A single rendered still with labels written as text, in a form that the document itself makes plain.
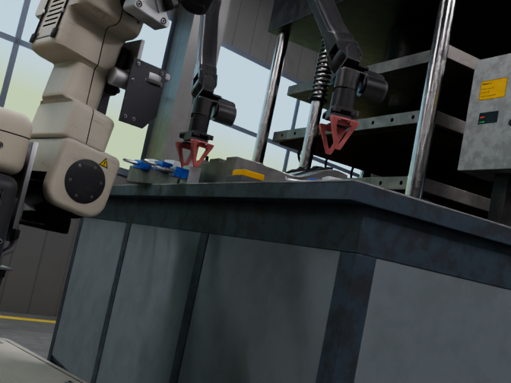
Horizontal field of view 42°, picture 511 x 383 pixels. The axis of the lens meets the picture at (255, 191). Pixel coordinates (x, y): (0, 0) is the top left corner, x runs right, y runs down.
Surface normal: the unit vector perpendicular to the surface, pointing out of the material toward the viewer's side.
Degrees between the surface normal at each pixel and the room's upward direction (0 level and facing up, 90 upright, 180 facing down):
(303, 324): 90
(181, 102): 90
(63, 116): 82
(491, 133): 90
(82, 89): 90
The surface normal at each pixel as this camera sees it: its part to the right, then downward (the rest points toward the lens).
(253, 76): 0.68, 0.06
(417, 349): 0.49, 0.00
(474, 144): -0.85, -0.23
